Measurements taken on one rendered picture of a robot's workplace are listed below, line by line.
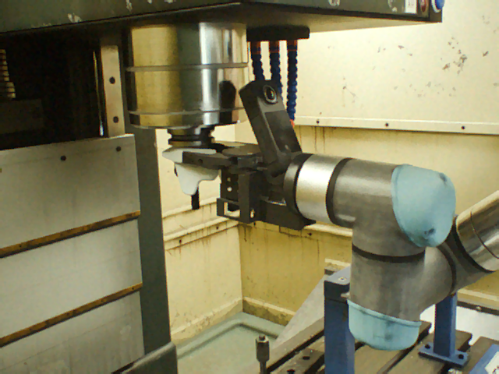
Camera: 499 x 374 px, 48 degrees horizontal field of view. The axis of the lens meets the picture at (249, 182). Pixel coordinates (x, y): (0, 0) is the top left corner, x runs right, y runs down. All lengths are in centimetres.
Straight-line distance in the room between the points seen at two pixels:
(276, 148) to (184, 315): 143
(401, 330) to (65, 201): 74
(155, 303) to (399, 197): 95
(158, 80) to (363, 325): 35
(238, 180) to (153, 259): 74
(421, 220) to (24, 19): 55
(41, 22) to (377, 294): 52
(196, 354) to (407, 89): 112
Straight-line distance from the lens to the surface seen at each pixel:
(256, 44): 83
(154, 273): 138
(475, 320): 171
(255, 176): 65
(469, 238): 66
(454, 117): 162
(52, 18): 75
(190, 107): 67
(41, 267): 115
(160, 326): 144
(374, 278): 58
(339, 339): 90
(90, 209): 118
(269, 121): 65
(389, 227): 56
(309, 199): 60
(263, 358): 115
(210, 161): 66
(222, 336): 212
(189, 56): 66
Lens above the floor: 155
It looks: 12 degrees down
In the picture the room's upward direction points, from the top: 2 degrees counter-clockwise
